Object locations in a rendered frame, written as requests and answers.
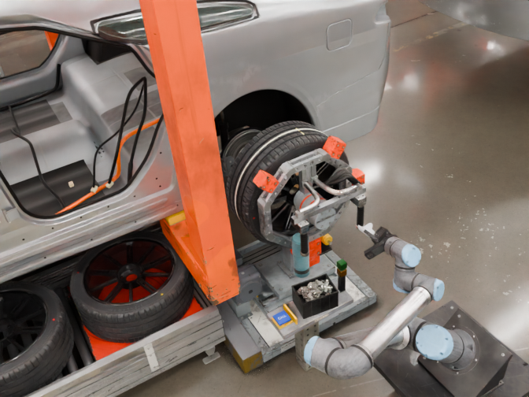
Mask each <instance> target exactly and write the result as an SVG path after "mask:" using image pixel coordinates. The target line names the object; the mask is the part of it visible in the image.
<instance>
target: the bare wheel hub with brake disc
mask: <svg viewBox="0 0 529 397"><path fill-rule="evenodd" d="M260 132H261V131H259V130H256V129H250V130H246V131H244V132H241V133H239V134H238V135H236V136H235V137H234V138H233V139H232V140H231V141H230V142H229V143H228V145H227V146H226V148H225V150H224V154H223V158H222V160H223V161H224V159H225V158H226V157H228V156H232V157H233V158H234V161H235V159H236V158H237V157H238V154H239V153H240V152H241V150H242V149H243V147H245V145H246V144H247V143H249V141H250V140H252V138H253V137H254V136H256V135H257V134H258V133H260Z"/></svg>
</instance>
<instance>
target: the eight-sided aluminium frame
mask: <svg viewBox="0 0 529 397"><path fill-rule="evenodd" d="M323 161H325V162H327V163H328V164H330V165H333V166H334V167H335V168H344V169H346V170H347V171H349V172H350V173H351V174H352V167H350V166H349V165H348V164H346V163H345V162H344V161H342V160H340V159H336V158H332V157H331V155H330V154H329V153H328V152H327V151H325V150H323V149H321V148H319V149H317V150H314V151H312V152H309V153H307V154H304V155H302V156H300V157H298V158H295V159H292V160H290V161H286V162H285V163H283V164H282V165H281V166H280V167H279V169H278V171H277V172H276V174H275V175H274V177H275V178H276V179H277V180H278V181H279V184H278V185H277V187H276V188H275V190H274V191H273V192H272V193H269V192H267V191H263V193H262V194H261V195H260V197H259V199H258V200H257V205H258V213H259V220H260V227H261V229H260V230H261V234H262V235H263V237H265V238H266V240H268V241H270V242H273V243H278V244H279V245H282V246H285V247H289V248H290V249H292V240H291V238H292V236H291V237H289V236H285V235H284V234H281V233H279V232H275V231H273V230H272V216H271V207H270V206H271V204H272V203H273V202H274V200H275V199H276V197H277V196H278V194H279V193H280V192H281V190H282V189H283V187H284V186H285V184H286V183H287V181H288V180H289V179H290V177H291V176H292V175H293V174H295V173H298V172H300V171H302V170H303V169H307V168H309V167H311V166H312V165H316V164H319V163H321V162H323ZM350 186H352V183H350V182H349V181H348V180H347V179H346V180H344V181H343V182H341V183H339V190H342V189H346V188H348V187H350ZM350 202H351V201H350V200H348V201H345V202H343V203H341V204H339V205H337V206H334V207H332V208H334V209H335V212H336V216H335V219H334V221H333V222H332V224H331V225H329V226H328V227H326V228H323V229H318V228H317V227H316V226H312V227H311V228H309V231H308V237H309V242H311V241H313V240H315V239H318V238H320V237H321V236H325V235H326V234H328V233H329V232H330V231H331V229H332V227H333V226H334V224H335V223H336V221H337V220H338V219H339V218H340V216H341V215H342V213H343V212H344V210H345V209H346V207H347V206H348V205H349V204H350Z"/></svg>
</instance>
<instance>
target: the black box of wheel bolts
mask: <svg viewBox="0 0 529 397"><path fill-rule="evenodd" d="M291 287H292V297H293V302H294V304H295V306H296V307H297V309H298V311H299V313H300V314H301V316H302V318H303V319H306V318H308V317H311V316H314V315H317V314H320V313H323V312H324V311H327V310H330V309H333V308H335V307H337V306H338V289H337V288H336V286H335V285H334V284H333V283H332V281H331V279H330V278H329V276H328V275H327V274H326V273H325V274H323V275H320V276H317V277H314V278H312V279H309V280H306V281H303V282H301V283H298V284H295V285H292V286H291Z"/></svg>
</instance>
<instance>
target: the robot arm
mask: <svg viewBox="0 0 529 397"><path fill-rule="evenodd" d="M358 228H359V230H360V231H362V232H363V233H364V234H365V235H366V236H368V237H370V238H372V242H373V243H374V245H373V247H370V248H368V249H367V250H365V251H364V256H365V257H366V258H367V259H369V260H370V259H372V258H374V257H375V256H377V255H379V254H381V253H383V252H384V251H385V252H386V253H387V254H388V255H390V256H391V257H393V258H395V267H394V279H393V282H394V284H393V285H394V289H395V290H396V291H399V292H403V293H409V294H408V295H407V296H406V297H405V298H404V299H403V300H402V301H401V302H400V303H399V304H398V305H397V306H396V307H395V308H394V309H393V310H392V311H390V312H389V313H388V315H386V316H385V318H384V319H382V320H381V322H380V323H378V324H377V326H374V327H371V328H366V329H362V330H359V331H356V332H351V333H348V334H345V335H341V336H336V337H331V338H327V339H321V338H320V337H319V336H314V337H312V338H311V339H310V340H309V342H308V343H307V344H306V346H305V351H304V359H305V362H306V363H308V364H309V365H310V366H312V367H314V368H316V369H318V370H320V371H321V372H323V373H326V374H327V375H329V376H330V377H333V378H335V379H341V380H345V379H352V378H356V377H360V376H362V375H364V374H366V373H367V372H368V371H369V370H370V369H371V368H372V367H373V360H374V359H375V358H376V357H377V356H378V355H379V354H380V353H381V352H382V351H384V350H386V349H389V348H392V349H395V350H401V349H404V348H409V349H411V350H413V351H416V352H418V353H420V354H422V355H423V356H424V357H426V358H429V359H432V360H436V361H439V362H441V363H442V364H443V365H444V366H445V367H446V368H448V369H453V370H461V369H465V368H467V367H468V366H469V365H470V364H471V363H472V361H473V360H474V357H475V343H474V340H473V338H471V336H470V335H469V334H468V333H466V332H465V331H463V330H460V329H457V328H452V329H446V328H443V327H441V326H439V325H435V324H433V323H431V322H429V321H425V320H423V319H421V318H418V317H417V315H418V314H419V313H420V312H421V310H422V309H423V308H424V307H425V306H426V305H427V304H429V303H430V302H431V301H432V300H435V301H439V300H440V299H441V298H442V296H443V293H444V283H443V282H442V281H441V280H438V279H437V278H436V279H435V278H433V277H430V276H426V275H423V274H421V273H417V272H415V268H416V265H418V263H419V262H420V259H421V253H420V250H419V249H418V248H417V247H415V246H414V245H412V244H410V243H407V242H405V241H403V240H402V239H399V238H398V237H397V235H395V234H394V235H392V234H391V233H390V232H389V231H388V230H387V229H386V228H384V227H382V226H380V228H379V229H377V231H376V234H375V235H374V233H375V232H374V231H373V230H372V223H368V224H367V225H365V226H364V227H361V226H360V225H358ZM388 233H389V234H388Z"/></svg>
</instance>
